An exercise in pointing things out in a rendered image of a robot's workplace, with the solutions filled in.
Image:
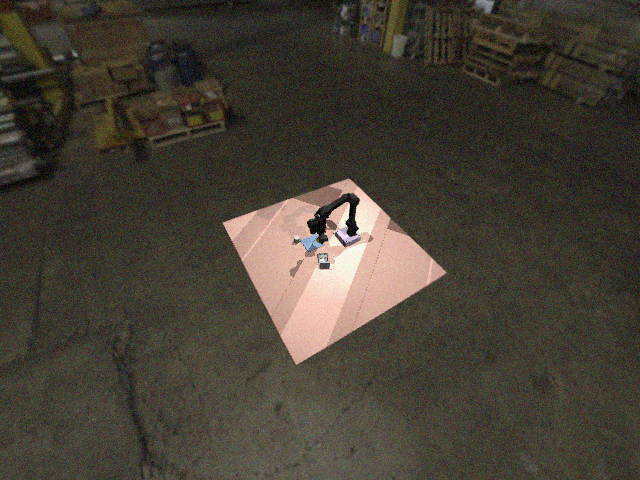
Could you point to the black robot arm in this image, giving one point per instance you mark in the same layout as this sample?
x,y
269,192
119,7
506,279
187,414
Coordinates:
x,y
326,210

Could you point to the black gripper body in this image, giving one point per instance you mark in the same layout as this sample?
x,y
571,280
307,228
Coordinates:
x,y
322,237

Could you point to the light blue square mat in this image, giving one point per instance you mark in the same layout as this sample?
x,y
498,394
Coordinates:
x,y
310,243

